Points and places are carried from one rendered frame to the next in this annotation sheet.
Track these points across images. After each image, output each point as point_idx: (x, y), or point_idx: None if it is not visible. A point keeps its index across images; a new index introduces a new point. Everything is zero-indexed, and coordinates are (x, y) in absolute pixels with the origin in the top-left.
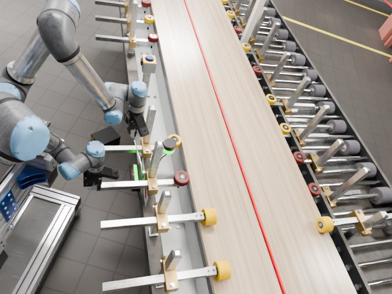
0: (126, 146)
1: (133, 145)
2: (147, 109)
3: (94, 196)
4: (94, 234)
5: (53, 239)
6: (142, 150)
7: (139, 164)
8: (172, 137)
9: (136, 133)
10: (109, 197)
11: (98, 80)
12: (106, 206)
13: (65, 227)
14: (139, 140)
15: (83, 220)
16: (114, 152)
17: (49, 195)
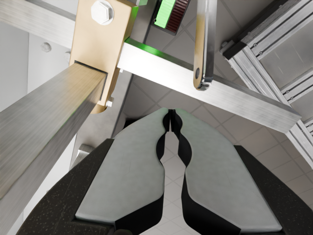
0: (187, 91)
1: (156, 82)
2: (59, 170)
3: (189, 63)
4: (221, 3)
5: (305, 3)
6: (126, 41)
7: (142, 21)
8: None
9: (156, 139)
10: (172, 52)
11: None
12: (182, 40)
13: (275, 17)
14: (108, 107)
15: (222, 33)
16: (240, 86)
17: (263, 82)
